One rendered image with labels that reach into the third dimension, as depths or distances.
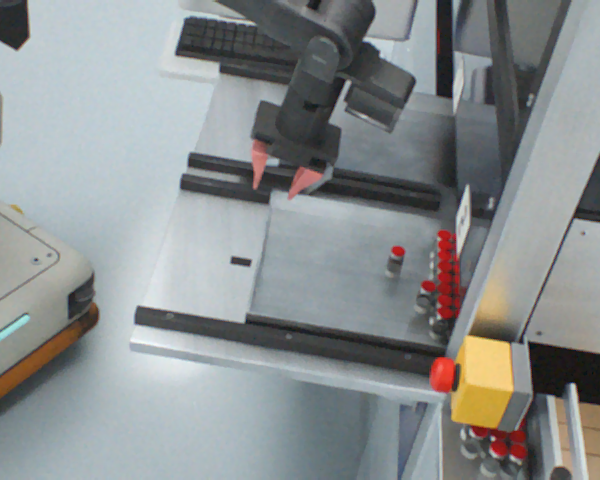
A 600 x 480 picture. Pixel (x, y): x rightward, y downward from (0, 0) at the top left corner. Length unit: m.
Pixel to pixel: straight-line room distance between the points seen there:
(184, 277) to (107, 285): 1.24
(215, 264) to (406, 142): 0.46
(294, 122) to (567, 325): 0.39
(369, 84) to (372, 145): 0.59
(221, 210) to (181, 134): 1.66
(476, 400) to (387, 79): 0.36
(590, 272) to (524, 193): 0.13
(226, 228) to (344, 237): 0.17
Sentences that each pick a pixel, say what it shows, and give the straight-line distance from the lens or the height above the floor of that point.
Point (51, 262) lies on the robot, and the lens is 2.18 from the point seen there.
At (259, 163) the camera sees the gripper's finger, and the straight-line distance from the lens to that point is 1.08.
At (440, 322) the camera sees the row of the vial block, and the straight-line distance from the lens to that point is 1.25.
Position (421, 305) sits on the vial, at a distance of 1.29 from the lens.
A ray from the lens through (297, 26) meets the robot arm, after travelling 0.96.
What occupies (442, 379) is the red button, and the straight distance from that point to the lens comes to 1.06.
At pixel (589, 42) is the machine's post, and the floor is 1.40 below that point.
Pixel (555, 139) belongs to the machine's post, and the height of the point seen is 1.29.
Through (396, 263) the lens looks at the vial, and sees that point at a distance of 1.32.
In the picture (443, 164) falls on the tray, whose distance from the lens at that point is 1.58.
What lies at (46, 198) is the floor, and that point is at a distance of 2.79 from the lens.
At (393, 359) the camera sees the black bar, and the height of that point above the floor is 0.90.
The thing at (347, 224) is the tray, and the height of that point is 0.88.
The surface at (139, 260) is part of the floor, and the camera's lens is 2.59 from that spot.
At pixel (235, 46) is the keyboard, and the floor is 0.83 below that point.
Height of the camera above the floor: 1.79
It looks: 41 degrees down
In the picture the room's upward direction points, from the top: 10 degrees clockwise
